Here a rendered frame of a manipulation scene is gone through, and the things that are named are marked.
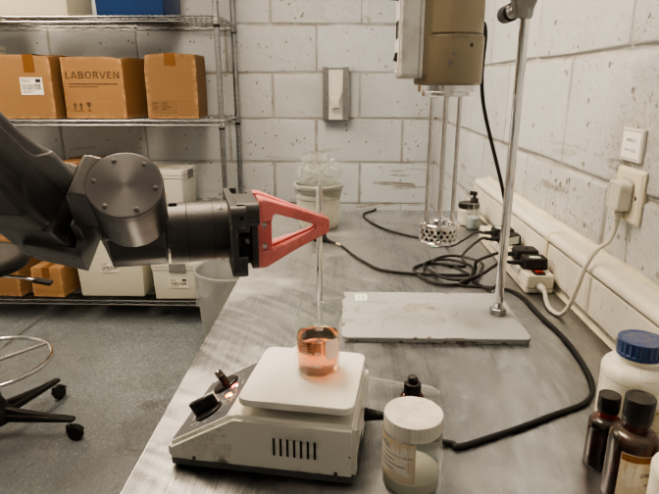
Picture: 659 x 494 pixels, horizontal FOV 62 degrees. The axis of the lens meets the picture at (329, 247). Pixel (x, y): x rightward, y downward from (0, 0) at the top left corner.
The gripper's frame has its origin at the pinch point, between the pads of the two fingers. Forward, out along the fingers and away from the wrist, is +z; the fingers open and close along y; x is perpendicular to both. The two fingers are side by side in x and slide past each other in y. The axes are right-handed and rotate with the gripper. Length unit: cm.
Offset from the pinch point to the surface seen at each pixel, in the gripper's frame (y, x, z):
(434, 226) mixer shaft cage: 26.8, 8.4, 25.4
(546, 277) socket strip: 35, 22, 53
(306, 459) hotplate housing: -5.7, 22.8, -2.8
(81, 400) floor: 148, 101, -57
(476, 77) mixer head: 25.0, -14.5, 29.7
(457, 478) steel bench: -8.9, 25.6, 12.5
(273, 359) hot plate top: 5.1, 17.0, -4.4
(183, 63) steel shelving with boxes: 214, -22, -11
